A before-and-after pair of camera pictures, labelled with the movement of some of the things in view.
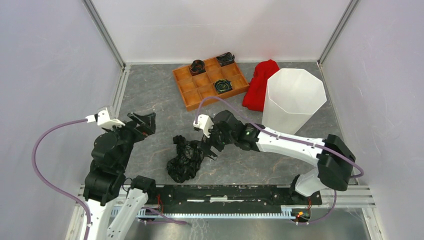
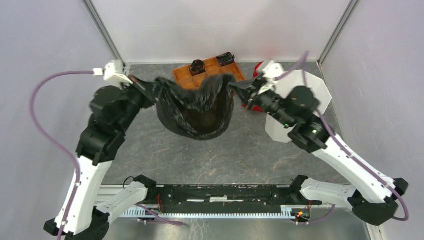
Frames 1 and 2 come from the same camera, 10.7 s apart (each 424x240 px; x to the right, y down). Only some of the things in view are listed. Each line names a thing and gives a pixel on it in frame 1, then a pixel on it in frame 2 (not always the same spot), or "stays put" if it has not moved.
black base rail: [228, 199] stays put
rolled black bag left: [197, 66] stays put
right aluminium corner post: [352, 6] stays put
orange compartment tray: [192, 88] stays put
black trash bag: [189, 154] → [200, 112]
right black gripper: [207, 145] → [244, 89]
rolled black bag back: [225, 58] stays put
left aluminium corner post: [105, 32] stays put
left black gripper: [149, 120] → [150, 91]
